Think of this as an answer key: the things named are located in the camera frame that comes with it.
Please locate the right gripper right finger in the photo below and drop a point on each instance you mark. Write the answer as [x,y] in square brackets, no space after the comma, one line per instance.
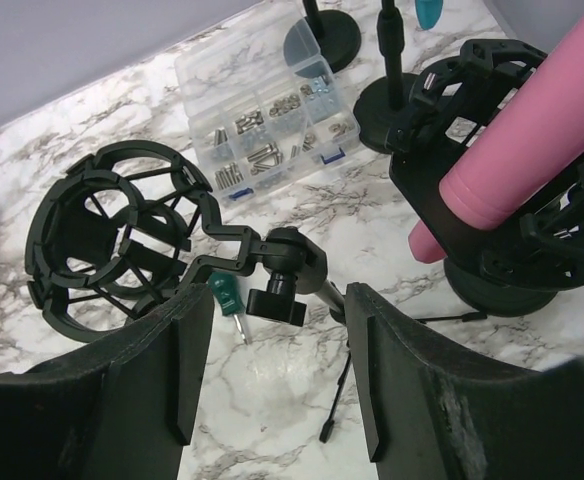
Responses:
[434,409]

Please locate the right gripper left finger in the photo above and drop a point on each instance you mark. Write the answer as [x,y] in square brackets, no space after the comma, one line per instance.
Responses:
[121,407]

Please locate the black tripod shock mount stand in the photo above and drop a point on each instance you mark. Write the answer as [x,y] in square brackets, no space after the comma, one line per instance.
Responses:
[134,222]

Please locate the black round-base shock mount stand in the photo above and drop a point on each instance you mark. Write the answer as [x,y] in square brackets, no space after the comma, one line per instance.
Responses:
[521,265]

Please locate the pink microphone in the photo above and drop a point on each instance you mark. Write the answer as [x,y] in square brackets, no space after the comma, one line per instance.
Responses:
[538,134]

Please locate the black stand holding teal microphone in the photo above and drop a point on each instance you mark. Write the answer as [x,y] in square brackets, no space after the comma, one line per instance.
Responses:
[380,103]

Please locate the black stand holding beige microphone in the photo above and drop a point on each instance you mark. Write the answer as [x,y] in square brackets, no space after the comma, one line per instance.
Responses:
[336,33]

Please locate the teal microphone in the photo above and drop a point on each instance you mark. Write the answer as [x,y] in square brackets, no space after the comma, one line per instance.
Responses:
[428,13]

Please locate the clear plastic screw box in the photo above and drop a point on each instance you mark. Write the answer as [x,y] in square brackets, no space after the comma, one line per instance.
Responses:
[264,108]

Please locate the green handled screwdriver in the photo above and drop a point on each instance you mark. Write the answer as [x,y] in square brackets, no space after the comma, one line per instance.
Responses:
[225,288]

